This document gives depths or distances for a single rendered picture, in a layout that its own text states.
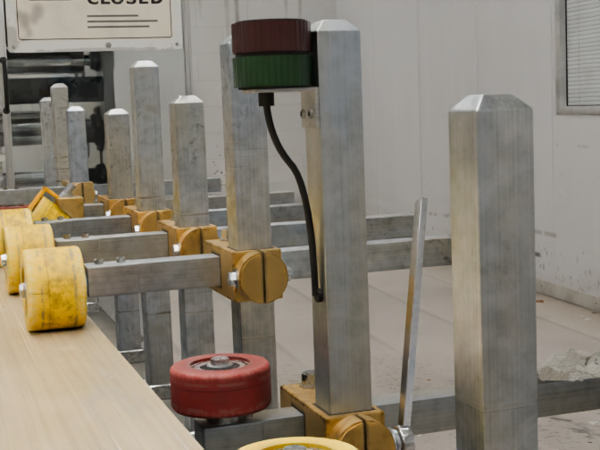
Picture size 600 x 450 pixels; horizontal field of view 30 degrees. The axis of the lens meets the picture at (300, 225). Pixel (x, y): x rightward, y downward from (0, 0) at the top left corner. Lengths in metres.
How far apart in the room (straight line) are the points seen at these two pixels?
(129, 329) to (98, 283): 0.75
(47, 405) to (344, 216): 0.26
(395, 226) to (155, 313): 0.37
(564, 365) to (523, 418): 0.38
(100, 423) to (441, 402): 0.32
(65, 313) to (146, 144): 0.53
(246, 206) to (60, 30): 2.06
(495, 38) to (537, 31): 0.55
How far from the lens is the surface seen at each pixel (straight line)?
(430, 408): 0.96
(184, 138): 1.33
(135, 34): 3.14
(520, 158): 0.63
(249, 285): 1.07
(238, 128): 1.08
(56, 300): 1.08
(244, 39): 0.83
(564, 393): 1.02
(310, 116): 0.85
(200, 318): 1.35
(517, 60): 6.63
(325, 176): 0.85
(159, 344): 1.61
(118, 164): 1.82
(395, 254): 1.19
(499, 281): 0.63
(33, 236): 1.34
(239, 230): 1.09
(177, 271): 1.12
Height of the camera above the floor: 1.11
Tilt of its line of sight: 6 degrees down
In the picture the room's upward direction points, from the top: 2 degrees counter-clockwise
